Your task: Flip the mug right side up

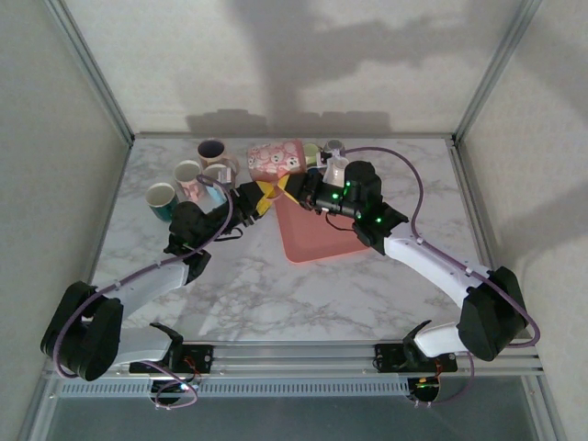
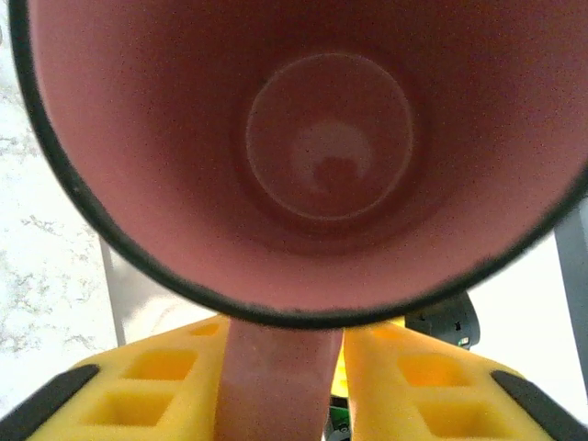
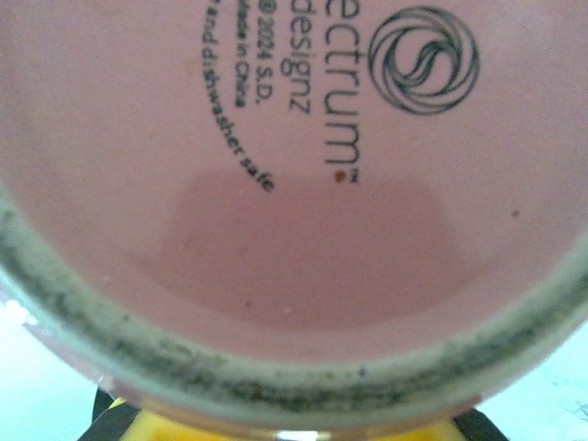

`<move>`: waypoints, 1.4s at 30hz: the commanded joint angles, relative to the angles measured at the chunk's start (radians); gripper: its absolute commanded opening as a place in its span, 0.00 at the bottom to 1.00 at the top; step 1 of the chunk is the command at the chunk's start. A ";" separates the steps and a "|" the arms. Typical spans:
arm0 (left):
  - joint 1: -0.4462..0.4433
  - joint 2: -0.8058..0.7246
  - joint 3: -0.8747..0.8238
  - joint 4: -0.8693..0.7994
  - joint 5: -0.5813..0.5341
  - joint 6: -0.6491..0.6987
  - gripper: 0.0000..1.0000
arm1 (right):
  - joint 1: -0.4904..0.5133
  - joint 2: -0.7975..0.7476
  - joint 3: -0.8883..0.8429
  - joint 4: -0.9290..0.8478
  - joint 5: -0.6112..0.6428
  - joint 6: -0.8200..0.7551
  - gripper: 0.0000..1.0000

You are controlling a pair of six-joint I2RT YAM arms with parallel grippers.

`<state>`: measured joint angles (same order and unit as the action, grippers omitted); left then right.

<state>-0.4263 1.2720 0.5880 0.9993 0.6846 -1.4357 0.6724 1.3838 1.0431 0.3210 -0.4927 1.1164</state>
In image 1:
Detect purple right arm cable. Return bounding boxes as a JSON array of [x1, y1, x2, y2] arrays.
[[342, 145, 541, 409]]

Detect aluminium frame crossbar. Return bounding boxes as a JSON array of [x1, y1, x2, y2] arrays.
[[130, 131, 458, 141]]

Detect pink skull pattern mug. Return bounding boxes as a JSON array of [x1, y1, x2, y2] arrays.
[[245, 140, 308, 185]]

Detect arm base controller board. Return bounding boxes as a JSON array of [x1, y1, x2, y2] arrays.
[[149, 377, 203, 408], [406, 374, 445, 405]]

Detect pink plastic tray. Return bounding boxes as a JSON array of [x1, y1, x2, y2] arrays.
[[274, 192, 371, 266]]

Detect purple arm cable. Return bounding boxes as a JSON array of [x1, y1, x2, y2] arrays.
[[53, 173, 231, 411], [342, 145, 541, 409]]

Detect teal mug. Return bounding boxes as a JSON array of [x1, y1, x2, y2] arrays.
[[145, 182, 181, 222]]

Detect pink mug purple interior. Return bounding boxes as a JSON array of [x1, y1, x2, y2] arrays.
[[197, 139, 241, 175]]

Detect yellow-green mug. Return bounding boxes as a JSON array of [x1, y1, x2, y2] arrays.
[[302, 142, 325, 169]]

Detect aluminium frame post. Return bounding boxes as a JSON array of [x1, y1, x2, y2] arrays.
[[452, 0, 543, 147], [43, 0, 135, 147]]

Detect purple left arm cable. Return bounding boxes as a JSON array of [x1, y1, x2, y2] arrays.
[[53, 173, 231, 411]]

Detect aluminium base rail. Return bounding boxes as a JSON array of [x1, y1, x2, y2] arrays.
[[43, 340, 546, 379]]

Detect pink faceted mug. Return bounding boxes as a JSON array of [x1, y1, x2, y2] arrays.
[[173, 159, 203, 201]]

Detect grey slotted cable duct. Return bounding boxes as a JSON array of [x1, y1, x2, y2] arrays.
[[54, 377, 413, 399]]

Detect light blue mug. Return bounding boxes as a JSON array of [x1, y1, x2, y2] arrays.
[[201, 163, 233, 210]]

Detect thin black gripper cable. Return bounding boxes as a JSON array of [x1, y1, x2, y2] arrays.
[[323, 211, 364, 236], [213, 224, 244, 243]]

